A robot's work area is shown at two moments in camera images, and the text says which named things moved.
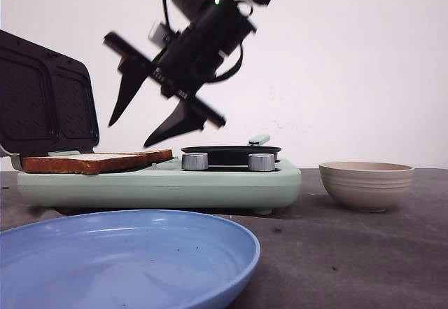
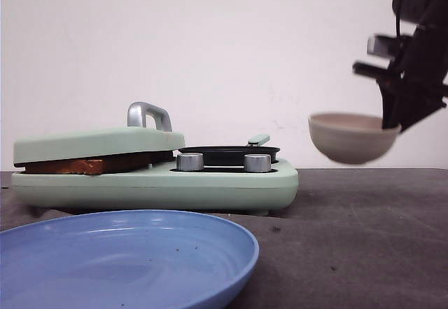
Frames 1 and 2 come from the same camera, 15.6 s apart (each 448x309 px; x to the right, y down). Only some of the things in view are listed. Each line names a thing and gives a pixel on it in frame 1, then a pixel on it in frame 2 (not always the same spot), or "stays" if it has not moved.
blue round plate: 124,259 stays
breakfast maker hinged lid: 48,99 -> 135,139
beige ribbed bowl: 372,186 -> 353,138
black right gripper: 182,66 -> 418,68
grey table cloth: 319,253 stays
